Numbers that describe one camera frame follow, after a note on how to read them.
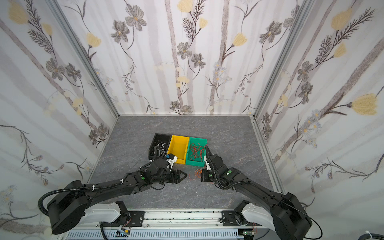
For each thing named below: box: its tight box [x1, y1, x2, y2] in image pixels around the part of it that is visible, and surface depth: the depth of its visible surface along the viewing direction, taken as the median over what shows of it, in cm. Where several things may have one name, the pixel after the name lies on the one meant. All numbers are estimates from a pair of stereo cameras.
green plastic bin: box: [185, 137, 208, 167], surface depth 100 cm
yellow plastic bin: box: [167, 135, 190, 165], surface depth 100 cm
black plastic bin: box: [148, 133, 172, 160], surface depth 100 cm
